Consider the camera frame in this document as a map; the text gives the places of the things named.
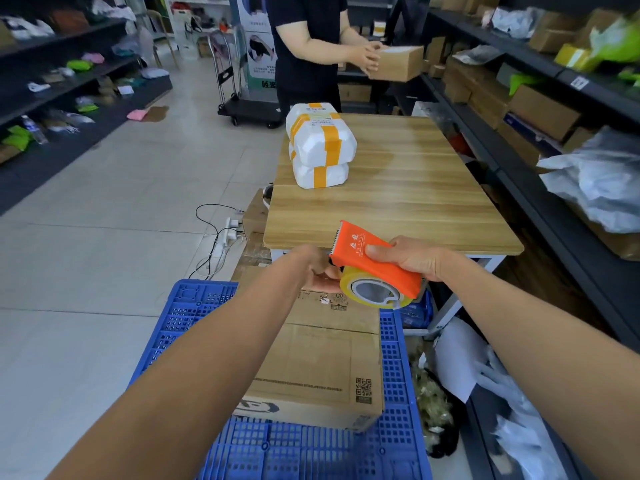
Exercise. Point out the person's right hand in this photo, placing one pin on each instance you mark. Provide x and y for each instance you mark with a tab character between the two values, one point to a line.
415	254

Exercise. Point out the person's left hand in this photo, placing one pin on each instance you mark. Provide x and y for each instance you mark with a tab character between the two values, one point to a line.
315	259

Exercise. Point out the person's left fingers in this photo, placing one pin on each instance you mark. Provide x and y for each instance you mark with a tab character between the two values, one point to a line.
325	282

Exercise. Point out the person's right thumb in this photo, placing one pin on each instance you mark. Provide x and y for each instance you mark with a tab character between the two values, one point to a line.
382	251

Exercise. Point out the orange tape dispenser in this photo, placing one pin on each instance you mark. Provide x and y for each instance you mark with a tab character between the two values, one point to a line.
370	259

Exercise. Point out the person's left forearm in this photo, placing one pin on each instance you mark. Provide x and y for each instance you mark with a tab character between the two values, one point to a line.
210	364

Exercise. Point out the person's right forearm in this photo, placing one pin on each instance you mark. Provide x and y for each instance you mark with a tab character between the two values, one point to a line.
540	354

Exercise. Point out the yellow tape roll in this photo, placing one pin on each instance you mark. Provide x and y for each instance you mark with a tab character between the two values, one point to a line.
352	284

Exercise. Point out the small blue plastic basket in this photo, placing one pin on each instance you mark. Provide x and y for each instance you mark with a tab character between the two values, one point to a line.
416	310

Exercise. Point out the large printed cardboard box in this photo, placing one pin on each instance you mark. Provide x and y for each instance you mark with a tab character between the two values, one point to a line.
320	364

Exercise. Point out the flat brown cardboard sheets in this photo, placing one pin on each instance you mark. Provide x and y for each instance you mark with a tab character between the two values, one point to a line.
255	229

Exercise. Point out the white parcel with orange tape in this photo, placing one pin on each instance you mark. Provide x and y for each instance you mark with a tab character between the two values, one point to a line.
320	175
325	142
310	110

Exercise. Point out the white power strip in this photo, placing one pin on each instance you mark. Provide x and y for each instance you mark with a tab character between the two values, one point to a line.
232	229

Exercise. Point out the white plastic mailer bag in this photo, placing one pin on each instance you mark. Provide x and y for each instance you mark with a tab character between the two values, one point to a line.
457	357

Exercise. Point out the clear bag of goods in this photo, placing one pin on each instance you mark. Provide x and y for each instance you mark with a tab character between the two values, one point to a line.
435	404

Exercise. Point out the blue plastic crate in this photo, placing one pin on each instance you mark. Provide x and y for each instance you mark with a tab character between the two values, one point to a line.
310	449

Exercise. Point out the dark shelf unit with boxes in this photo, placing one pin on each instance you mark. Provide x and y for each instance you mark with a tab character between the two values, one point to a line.
560	194

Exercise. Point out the black platform hand truck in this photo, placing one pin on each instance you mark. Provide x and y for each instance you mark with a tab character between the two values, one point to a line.
250	109

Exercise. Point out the small brown cardboard box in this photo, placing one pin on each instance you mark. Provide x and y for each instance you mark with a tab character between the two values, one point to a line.
400	63

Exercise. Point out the crumpled white plastic bags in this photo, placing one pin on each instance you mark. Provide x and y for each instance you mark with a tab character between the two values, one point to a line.
520	424

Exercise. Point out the large grey plastic bag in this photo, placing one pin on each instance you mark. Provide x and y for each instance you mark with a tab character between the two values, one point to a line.
595	184

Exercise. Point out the white printed banner stand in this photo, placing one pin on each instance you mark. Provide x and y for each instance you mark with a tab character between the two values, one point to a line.
260	49

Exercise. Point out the pink flat packet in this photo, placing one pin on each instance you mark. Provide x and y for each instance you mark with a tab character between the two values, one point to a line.
136	114

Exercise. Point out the yellow taped packet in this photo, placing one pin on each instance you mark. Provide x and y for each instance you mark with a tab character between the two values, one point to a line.
572	56

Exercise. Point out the lime green plastic bag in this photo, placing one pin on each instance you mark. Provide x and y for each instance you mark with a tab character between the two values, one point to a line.
617	42

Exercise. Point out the dark shelf unit with packets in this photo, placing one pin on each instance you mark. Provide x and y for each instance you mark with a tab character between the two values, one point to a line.
60	94

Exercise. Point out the clear plastic water bottle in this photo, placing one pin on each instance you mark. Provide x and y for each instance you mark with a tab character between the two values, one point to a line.
34	129

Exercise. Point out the green flat packet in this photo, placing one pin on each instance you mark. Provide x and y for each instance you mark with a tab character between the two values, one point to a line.
17	138

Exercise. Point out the metal frame chair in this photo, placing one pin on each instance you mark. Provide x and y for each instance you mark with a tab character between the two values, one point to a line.
161	37

